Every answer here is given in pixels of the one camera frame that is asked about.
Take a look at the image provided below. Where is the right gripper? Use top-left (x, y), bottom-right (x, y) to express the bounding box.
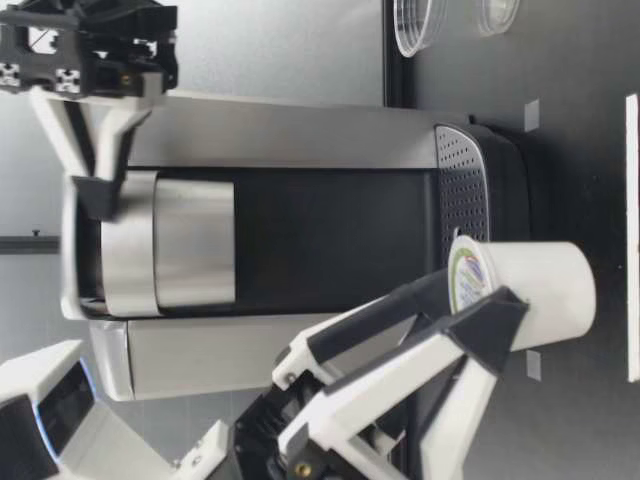
top-left (28, 0), bottom-right (180, 222)

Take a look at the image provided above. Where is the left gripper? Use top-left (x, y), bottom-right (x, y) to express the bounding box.
top-left (225, 267), bottom-right (454, 480)

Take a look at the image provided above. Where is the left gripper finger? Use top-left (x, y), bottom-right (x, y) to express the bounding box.
top-left (276, 286), bottom-right (532, 480)

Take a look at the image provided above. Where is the silver and black coffee machine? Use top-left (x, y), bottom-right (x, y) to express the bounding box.
top-left (59, 89), bottom-right (532, 402)

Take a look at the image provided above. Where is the clear plastic cup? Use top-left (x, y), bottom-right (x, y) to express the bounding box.
top-left (392, 0), bottom-right (522, 59)

